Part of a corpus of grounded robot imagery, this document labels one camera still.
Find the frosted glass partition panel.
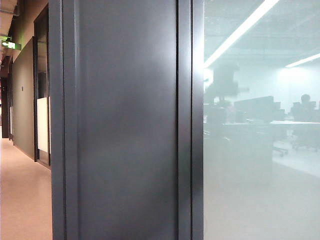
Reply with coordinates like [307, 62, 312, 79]
[203, 0, 320, 240]

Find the white frosted door film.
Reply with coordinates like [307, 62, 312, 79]
[36, 96, 50, 154]

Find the dark framed glass door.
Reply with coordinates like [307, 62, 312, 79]
[32, 4, 52, 168]

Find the dark corridor doorway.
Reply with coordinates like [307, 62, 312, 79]
[0, 55, 14, 141]

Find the green illuminated exit sign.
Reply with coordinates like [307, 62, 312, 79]
[1, 39, 22, 51]

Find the grey ceiling pipe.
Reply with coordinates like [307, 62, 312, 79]
[0, 4, 20, 17]

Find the grey metal wall column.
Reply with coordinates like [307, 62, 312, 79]
[48, 0, 205, 240]

